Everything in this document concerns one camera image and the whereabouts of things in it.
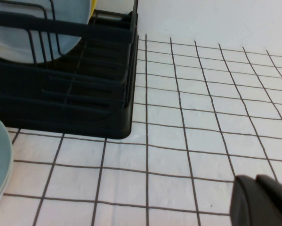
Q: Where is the grey plate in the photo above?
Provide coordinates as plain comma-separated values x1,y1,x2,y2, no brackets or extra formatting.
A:
0,0,91,65

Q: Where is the black wire dish rack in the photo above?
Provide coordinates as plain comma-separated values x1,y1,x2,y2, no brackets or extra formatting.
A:
0,0,139,109

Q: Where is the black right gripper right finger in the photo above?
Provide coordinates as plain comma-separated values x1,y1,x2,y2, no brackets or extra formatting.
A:
257,174,282,226

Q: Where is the yellow plate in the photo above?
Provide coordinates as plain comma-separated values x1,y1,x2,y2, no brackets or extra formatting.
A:
89,0,97,18

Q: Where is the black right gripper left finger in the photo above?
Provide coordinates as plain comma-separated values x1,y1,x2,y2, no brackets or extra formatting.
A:
230,175,282,226

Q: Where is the white black-grid tablecloth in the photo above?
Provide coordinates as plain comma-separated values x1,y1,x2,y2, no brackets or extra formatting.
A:
0,34,282,226

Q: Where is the black plastic drip tray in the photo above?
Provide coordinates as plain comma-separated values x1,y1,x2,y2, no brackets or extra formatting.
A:
0,35,139,141

